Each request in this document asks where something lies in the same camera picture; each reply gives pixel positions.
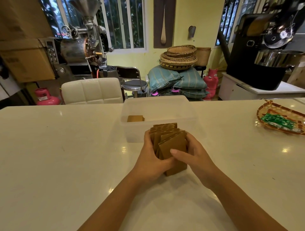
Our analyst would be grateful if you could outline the person's left hand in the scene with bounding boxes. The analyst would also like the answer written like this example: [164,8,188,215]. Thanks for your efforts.
[131,130,178,185]

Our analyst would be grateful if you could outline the person's right hand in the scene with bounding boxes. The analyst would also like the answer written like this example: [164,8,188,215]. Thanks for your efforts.
[170,132,219,189]

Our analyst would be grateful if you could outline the stack of brown paper packets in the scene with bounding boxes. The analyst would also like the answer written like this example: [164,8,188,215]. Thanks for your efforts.
[150,123,188,177]

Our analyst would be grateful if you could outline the person's right forearm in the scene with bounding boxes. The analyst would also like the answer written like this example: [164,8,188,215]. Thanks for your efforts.
[203,167,289,231]

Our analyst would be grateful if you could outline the person's left forearm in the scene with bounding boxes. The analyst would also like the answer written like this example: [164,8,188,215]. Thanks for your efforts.
[77,172,160,231]

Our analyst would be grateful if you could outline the clear plastic container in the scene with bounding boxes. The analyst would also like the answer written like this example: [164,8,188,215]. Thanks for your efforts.
[120,95,198,143]

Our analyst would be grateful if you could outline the single brown paper sachet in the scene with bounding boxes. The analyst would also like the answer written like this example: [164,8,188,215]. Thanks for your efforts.
[127,115,145,123]

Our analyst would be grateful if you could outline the dark green sack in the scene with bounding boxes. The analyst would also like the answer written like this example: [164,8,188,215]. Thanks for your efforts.
[178,88,210,99]

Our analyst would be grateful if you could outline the blue striped sack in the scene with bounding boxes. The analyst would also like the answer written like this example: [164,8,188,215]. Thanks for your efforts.
[173,68,208,90]
[147,65,184,91]

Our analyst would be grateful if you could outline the pink gas cylinder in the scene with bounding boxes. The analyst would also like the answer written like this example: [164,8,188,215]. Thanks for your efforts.
[35,88,61,106]
[203,68,219,100]

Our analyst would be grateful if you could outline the chrome stool with black seat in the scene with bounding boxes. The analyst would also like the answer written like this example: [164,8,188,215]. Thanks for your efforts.
[116,66,149,98]

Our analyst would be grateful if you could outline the white cabinet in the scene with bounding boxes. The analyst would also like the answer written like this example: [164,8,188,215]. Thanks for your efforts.
[218,72,305,100]

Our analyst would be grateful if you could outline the stack of woven flat baskets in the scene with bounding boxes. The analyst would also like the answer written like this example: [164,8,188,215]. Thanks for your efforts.
[159,45,198,71]

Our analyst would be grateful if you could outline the woven bamboo tray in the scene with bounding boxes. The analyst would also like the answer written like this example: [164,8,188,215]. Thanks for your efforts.
[257,100,305,136]

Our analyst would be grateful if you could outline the tall woven basket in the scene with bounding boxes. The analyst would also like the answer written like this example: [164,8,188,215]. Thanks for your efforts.
[196,47,212,67]

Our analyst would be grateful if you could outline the pile of green candy wrappers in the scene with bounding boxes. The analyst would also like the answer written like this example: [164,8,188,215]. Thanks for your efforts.
[260,113,295,130]

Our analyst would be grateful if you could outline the white padded chair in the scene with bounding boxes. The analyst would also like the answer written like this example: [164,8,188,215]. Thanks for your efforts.
[61,78,124,105]

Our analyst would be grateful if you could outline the black coffee roaster machine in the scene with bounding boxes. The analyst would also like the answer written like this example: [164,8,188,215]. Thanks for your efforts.
[226,0,305,91]

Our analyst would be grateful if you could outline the white framed window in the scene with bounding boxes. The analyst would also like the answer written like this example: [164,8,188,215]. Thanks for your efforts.
[40,0,147,53]
[215,0,258,46]

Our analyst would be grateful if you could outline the silver coffee roaster machine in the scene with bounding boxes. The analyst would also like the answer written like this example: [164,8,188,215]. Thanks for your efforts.
[45,0,114,79]

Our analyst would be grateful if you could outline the large cardboard box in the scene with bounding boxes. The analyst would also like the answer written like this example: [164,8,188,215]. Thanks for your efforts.
[0,39,57,83]
[0,0,54,41]

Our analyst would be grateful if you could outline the black exhaust duct pipe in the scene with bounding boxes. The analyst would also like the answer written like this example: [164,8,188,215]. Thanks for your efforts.
[217,30,231,63]

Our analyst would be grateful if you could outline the brown wall hanging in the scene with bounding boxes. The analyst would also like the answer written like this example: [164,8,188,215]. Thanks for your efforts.
[153,0,176,49]

